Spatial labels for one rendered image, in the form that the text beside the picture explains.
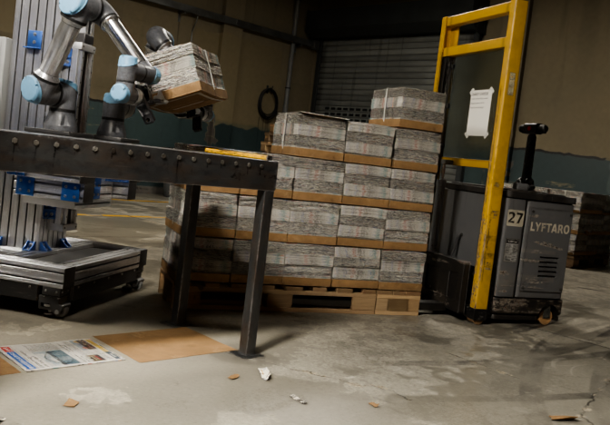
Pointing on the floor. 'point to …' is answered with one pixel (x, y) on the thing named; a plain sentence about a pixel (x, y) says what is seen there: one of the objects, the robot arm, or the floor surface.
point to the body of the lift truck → (514, 246)
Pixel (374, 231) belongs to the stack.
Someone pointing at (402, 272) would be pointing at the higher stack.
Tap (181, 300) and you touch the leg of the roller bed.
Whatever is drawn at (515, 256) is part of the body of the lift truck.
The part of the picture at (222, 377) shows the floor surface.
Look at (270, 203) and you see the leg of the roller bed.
